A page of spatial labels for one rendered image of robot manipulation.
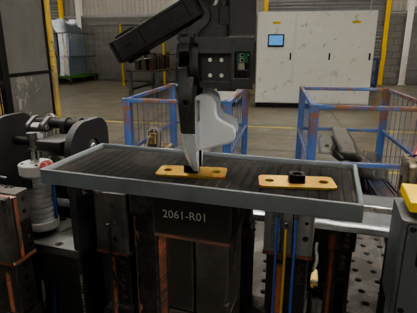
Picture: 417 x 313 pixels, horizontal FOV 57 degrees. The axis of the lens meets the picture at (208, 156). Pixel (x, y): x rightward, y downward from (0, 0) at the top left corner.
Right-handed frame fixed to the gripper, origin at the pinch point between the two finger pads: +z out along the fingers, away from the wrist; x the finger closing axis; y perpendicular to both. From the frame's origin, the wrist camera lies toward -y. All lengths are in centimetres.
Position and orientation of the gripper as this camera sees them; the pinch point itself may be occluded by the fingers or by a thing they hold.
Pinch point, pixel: (192, 157)
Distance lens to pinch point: 46.4
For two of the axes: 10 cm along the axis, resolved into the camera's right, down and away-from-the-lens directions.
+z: 0.0, 9.6, 2.8
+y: 9.9, 0.4, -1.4
